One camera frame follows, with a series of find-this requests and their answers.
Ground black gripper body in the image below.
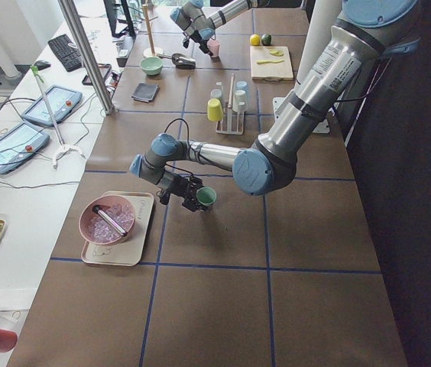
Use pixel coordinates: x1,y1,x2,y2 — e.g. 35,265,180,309
164,174,196,203
189,31,205,45

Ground pink cup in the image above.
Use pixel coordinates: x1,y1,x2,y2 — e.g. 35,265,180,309
207,39,220,59

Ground mint green cup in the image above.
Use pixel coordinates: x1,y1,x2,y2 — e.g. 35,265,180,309
196,187,217,211

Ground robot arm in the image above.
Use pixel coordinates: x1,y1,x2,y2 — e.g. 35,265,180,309
129,1,421,211
170,0,270,57

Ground grey cup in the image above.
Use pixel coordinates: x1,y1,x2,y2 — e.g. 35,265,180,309
210,88,224,105

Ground light blue cup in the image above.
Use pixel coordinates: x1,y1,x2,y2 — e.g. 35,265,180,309
235,80,249,96

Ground cream white cup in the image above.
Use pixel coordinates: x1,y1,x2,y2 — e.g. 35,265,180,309
232,89,247,112

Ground yellow cup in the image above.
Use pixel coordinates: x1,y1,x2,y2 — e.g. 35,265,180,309
206,98,224,122

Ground stainless steel scoop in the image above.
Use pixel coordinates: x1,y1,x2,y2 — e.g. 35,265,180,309
157,53,196,70

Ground whole yellow lemon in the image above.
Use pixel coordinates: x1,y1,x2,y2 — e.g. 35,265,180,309
250,34,261,46

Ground wooden mug tree stand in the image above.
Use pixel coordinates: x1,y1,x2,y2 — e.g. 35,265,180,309
142,2,163,57

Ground green lime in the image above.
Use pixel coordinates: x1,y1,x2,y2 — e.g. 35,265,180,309
261,34,272,46

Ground mint green bowl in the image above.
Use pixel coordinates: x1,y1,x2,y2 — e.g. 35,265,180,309
140,57,164,76

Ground yellow plastic knife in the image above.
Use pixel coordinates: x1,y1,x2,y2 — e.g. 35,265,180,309
255,59,284,65

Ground wooden cutting board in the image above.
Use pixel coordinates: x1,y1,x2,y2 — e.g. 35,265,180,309
250,46,293,80

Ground lemon slice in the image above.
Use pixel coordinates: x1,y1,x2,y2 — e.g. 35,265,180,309
268,49,284,57

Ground pink bowl with ice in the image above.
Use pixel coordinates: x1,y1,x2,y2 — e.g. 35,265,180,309
79,194,135,245

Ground folded grey cloth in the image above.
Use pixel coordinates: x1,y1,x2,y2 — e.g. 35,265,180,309
131,83,160,103

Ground beige serving tray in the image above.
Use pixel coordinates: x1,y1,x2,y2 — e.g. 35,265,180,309
79,191,154,266

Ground steel tongs in bowl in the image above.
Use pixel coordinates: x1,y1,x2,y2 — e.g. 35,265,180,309
92,205,128,237

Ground black keyboard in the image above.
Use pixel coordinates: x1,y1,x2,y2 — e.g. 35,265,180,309
48,34,83,72

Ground far teach pendant tablet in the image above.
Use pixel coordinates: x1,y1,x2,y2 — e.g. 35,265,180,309
21,85,83,128

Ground teach pendant tablet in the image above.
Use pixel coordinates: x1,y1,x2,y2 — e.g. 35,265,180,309
21,85,83,128
0,122,50,175

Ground black computer mouse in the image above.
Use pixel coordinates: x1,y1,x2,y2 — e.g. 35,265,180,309
34,60,51,70

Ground near teach pendant tablet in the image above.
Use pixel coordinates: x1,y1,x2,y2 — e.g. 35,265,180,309
0,122,50,175

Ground black camera cable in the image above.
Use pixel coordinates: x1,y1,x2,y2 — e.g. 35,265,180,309
164,118,190,143

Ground white wire cup rack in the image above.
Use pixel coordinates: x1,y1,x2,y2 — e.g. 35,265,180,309
215,73,247,135

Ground aluminium frame post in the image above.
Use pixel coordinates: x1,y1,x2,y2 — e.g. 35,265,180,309
58,0,115,115

